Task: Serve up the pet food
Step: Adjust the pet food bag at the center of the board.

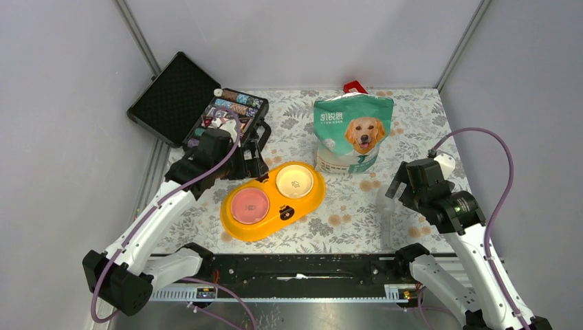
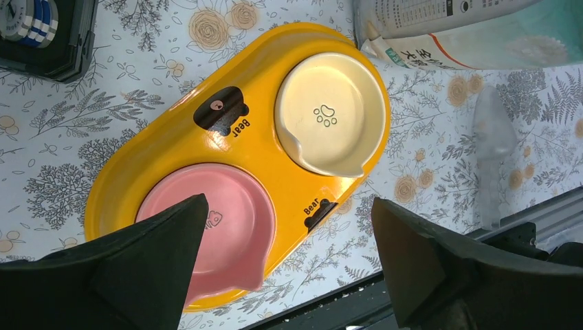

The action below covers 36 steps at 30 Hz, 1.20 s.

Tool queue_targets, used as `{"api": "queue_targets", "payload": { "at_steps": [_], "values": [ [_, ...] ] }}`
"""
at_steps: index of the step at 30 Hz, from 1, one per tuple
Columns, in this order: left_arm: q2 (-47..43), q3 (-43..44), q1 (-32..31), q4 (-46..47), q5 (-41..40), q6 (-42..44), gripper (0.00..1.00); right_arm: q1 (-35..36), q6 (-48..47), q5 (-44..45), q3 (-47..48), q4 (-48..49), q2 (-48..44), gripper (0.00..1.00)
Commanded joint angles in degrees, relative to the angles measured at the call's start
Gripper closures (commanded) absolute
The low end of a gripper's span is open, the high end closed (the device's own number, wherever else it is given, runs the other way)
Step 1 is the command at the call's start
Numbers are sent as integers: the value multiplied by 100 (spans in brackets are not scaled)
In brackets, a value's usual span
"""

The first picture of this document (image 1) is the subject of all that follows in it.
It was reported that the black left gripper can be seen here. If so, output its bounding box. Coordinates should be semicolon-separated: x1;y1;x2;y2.
214;139;268;180

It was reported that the clear plastic scoop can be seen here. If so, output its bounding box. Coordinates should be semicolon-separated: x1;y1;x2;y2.
376;184;397;251

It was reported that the green dog food bag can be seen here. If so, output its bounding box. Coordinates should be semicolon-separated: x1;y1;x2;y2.
313;93;395;174

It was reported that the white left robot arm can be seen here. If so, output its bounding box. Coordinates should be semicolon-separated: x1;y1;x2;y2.
82;118;272;323

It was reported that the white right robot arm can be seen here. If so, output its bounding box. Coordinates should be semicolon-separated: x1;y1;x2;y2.
386;158;551;329

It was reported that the yellow double pet bowl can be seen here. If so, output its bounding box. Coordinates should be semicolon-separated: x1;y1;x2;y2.
220;162;326;242

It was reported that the floral table mat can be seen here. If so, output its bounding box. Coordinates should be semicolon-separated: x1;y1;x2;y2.
154;88;452;254

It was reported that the black poker chip case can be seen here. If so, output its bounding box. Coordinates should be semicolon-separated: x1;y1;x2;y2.
126;52;269;149

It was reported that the small red box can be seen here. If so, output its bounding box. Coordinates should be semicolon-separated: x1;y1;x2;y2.
343;80;368;94

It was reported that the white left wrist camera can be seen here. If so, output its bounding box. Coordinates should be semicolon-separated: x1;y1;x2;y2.
211;118;237;142

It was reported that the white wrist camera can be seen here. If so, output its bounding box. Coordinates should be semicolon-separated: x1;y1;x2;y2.
428;151;457;179
211;118;237;142

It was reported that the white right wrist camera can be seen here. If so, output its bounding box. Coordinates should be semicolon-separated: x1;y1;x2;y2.
428;151;457;179

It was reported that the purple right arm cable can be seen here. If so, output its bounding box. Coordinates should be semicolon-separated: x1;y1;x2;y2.
417;127;531;330

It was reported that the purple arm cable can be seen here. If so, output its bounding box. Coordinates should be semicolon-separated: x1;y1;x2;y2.
90;107;259;330
417;127;531;330

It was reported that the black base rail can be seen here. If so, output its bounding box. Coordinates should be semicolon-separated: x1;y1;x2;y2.
145;252;457;299

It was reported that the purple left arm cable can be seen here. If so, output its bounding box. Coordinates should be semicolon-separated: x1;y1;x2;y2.
90;107;259;330

